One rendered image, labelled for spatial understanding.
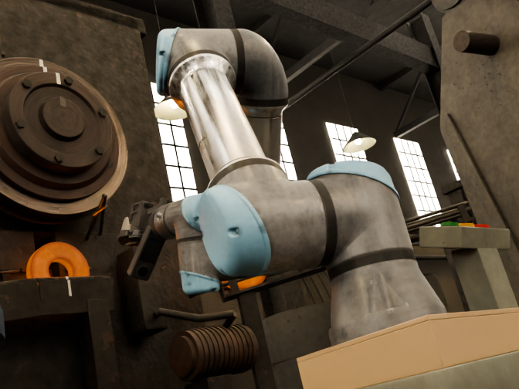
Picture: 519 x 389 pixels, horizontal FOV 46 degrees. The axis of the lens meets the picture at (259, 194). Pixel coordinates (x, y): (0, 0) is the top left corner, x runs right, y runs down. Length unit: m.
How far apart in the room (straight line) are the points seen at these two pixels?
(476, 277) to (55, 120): 1.10
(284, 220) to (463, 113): 3.30
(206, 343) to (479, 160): 2.65
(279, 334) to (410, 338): 3.49
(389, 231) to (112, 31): 1.68
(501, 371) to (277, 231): 0.28
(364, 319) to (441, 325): 0.11
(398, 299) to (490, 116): 3.15
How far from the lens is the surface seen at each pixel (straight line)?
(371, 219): 0.78
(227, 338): 1.60
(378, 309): 0.75
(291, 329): 4.11
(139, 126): 2.12
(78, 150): 1.66
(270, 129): 1.13
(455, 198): 5.52
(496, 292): 1.49
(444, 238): 1.45
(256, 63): 1.09
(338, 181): 0.80
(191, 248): 1.18
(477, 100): 3.92
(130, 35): 2.33
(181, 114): 8.62
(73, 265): 1.64
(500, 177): 3.80
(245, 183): 0.76
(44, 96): 1.70
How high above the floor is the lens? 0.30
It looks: 19 degrees up
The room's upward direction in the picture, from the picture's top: 13 degrees counter-clockwise
